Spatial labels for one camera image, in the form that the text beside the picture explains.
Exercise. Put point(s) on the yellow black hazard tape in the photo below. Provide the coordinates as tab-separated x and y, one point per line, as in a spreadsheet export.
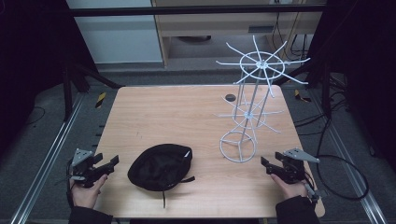
100	99
300	95

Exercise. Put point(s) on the black hat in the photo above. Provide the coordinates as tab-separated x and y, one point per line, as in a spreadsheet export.
158	168

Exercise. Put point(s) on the black curtain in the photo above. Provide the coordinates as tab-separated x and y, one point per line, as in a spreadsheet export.
28	62
364	62

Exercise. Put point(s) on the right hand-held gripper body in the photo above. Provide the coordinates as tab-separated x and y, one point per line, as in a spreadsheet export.
292	166

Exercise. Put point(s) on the black horizontal frame bar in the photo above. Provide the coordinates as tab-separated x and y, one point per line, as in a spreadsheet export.
186	11

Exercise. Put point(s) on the white cabinet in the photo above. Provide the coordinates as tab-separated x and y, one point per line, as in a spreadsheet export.
118	34

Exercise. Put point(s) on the person's right hand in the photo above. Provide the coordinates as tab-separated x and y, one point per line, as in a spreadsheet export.
288	188

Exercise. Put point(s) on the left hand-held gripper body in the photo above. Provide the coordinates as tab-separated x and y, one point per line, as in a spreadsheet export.
81	165

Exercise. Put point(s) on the black metal stand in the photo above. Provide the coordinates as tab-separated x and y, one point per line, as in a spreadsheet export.
323	81
74	84

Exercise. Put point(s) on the light wooden desk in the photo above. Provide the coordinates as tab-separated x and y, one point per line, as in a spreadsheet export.
218	28

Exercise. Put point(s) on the person's left hand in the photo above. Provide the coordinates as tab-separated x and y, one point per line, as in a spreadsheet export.
87	194

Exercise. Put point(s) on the aluminium floor rail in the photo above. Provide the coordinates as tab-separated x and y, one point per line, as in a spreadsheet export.
351	165
46	158

